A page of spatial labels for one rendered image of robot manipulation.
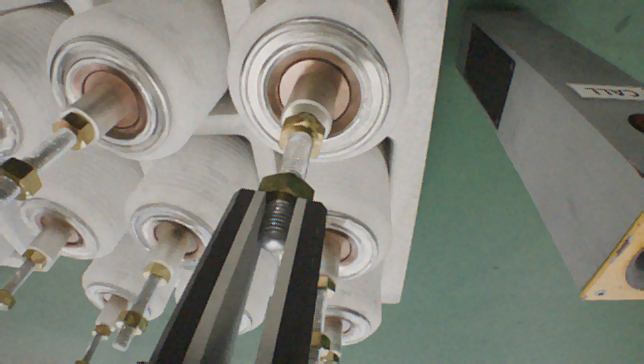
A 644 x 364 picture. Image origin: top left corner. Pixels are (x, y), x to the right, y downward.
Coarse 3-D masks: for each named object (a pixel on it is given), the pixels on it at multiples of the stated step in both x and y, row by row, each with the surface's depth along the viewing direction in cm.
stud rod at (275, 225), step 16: (288, 144) 12; (304, 144) 12; (288, 160) 11; (304, 160) 12; (304, 176) 11; (272, 208) 10; (288, 208) 10; (272, 224) 9; (288, 224) 9; (272, 240) 9
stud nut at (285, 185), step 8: (272, 176) 10; (280, 176) 10; (288, 176) 10; (296, 176) 10; (264, 184) 10; (272, 184) 10; (280, 184) 10; (288, 184) 10; (296, 184) 10; (304, 184) 10; (272, 192) 10; (280, 192) 10; (288, 192) 10; (296, 192) 10; (304, 192) 10; (312, 192) 10; (288, 200) 10; (296, 200) 10
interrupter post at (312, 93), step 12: (300, 84) 15; (312, 84) 15; (324, 84) 15; (300, 96) 14; (312, 96) 14; (324, 96) 14; (288, 108) 14; (300, 108) 14; (312, 108) 14; (324, 108) 14; (324, 120) 14
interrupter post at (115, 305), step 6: (108, 300) 33; (114, 300) 33; (120, 300) 33; (108, 306) 33; (114, 306) 33; (120, 306) 33; (126, 306) 34; (102, 312) 32; (108, 312) 32; (114, 312) 32; (102, 318) 31; (108, 318) 32; (114, 318) 32; (108, 324) 31; (114, 324) 32; (114, 330) 32
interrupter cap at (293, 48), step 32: (288, 32) 14; (320, 32) 14; (352, 32) 14; (256, 64) 16; (288, 64) 15; (320, 64) 16; (352, 64) 15; (384, 64) 15; (256, 96) 17; (288, 96) 17; (352, 96) 16; (384, 96) 16; (256, 128) 18; (352, 128) 17
